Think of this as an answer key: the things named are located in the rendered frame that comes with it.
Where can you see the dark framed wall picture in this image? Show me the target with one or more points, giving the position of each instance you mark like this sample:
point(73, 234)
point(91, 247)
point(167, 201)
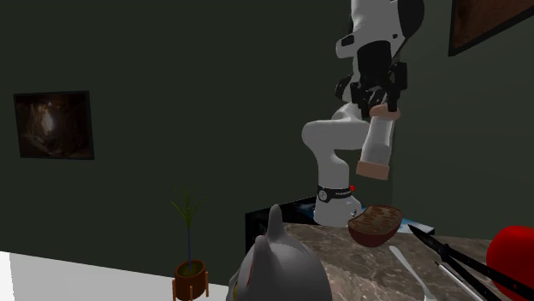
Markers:
point(53, 125)

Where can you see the brown framed wall picture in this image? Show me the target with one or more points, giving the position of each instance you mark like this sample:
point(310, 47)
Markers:
point(480, 18)

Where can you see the potted plant in brown pot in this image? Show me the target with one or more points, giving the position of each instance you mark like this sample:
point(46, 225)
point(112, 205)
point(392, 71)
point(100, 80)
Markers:
point(190, 275)

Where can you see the red rounded object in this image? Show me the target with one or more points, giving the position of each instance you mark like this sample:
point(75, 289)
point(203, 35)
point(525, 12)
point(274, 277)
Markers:
point(513, 258)

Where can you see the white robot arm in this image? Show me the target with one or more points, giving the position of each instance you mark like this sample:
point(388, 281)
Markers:
point(333, 137)

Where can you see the white spoon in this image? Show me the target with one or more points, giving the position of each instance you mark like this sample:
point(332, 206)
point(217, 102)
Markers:
point(407, 266)

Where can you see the white cylinder with tan ends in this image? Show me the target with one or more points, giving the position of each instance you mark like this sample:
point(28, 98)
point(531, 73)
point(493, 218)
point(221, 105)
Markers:
point(377, 141)

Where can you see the thin white stick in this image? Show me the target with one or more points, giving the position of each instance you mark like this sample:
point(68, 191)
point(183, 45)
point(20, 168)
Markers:
point(457, 281)

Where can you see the brown bowl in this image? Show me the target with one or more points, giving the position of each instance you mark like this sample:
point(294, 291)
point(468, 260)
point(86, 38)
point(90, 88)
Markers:
point(373, 227)

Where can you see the black folding knife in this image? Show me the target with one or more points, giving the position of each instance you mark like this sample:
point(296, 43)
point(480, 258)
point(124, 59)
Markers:
point(434, 244)

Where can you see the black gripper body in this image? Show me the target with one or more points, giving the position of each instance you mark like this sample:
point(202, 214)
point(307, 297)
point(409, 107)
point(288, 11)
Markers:
point(374, 62)

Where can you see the grey cat figure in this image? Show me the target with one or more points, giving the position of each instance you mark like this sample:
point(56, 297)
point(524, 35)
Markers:
point(279, 266)

